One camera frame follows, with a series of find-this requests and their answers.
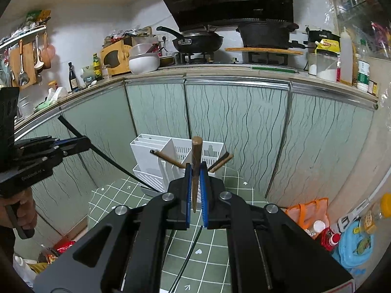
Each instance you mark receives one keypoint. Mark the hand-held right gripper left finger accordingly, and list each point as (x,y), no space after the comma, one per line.
(188,195)

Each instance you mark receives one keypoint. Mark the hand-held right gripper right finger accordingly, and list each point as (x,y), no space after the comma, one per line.
(204,195)

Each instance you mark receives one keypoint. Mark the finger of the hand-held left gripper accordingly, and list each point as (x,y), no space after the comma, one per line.
(76,146)
(39,142)

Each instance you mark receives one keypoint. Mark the wooden chopstick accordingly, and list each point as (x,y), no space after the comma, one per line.
(221,163)
(196,158)
(169,159)

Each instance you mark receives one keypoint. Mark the white plastic utensil holder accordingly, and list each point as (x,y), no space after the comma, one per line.
(146,149)

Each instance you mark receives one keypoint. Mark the person's left hand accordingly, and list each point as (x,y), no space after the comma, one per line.
(27,210)

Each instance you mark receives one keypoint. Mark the green checked tablecloth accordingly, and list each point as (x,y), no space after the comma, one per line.
(213,250)

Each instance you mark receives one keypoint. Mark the wooden cutting board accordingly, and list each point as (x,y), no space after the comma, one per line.
(27,64)

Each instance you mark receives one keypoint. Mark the dark sauce bottle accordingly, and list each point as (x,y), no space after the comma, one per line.
(73,81)

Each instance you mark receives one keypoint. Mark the white spoon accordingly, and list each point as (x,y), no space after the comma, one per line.
(37,62)

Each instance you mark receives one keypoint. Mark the pink pan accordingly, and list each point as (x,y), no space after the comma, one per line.
(48,56)

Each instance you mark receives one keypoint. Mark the green glass bottle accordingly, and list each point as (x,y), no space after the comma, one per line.
(97,67)

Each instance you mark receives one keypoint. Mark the green kitchen cabinet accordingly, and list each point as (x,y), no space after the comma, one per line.
(238,119)

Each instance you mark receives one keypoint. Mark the yellow microwave oven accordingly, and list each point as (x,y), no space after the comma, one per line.
(116,59)

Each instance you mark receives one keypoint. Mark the red snack packet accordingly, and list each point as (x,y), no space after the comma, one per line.
(64,246)

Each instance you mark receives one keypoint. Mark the orange bag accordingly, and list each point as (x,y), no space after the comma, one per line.
(308,212)

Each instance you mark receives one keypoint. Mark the white bowl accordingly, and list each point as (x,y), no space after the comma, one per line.
(144,64)

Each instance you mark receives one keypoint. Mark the clear plastic container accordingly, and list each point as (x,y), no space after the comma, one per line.
(140,48)

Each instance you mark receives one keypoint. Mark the white plastic bag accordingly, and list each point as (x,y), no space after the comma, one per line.
(24,270)

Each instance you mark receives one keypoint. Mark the red cap bottle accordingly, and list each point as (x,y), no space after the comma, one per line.
(331,238)

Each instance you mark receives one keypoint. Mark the gas stove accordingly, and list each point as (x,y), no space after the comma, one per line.
(210,58)

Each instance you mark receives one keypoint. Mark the black wok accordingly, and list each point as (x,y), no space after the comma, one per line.
(198,42)

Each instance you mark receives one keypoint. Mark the blue lunch box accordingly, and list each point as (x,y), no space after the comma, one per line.
(354,244)

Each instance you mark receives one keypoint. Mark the black cast iron pot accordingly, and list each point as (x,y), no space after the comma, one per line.
(264,35)

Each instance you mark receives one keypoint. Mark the yellow lid jar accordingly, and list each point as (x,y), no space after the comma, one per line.
(374,216)

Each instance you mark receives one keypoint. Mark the white pipe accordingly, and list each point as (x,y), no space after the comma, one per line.
(378,189)

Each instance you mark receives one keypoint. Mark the clear jar with white powder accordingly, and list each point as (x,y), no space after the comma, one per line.
(326,70)

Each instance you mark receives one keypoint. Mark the yellow packet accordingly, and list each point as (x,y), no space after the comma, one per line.
(328,47)

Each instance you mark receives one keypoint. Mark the black range hood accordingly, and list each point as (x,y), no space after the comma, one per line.
(229,0)

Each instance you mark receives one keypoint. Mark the white squeeze bottle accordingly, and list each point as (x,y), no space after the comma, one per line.
(346,58)

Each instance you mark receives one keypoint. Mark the green label bottle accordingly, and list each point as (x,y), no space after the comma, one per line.
(363,76)

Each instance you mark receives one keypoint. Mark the black lidded container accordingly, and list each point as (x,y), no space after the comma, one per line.
(323,36)

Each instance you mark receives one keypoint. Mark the wall rack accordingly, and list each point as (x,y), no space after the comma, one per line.
(21,38)

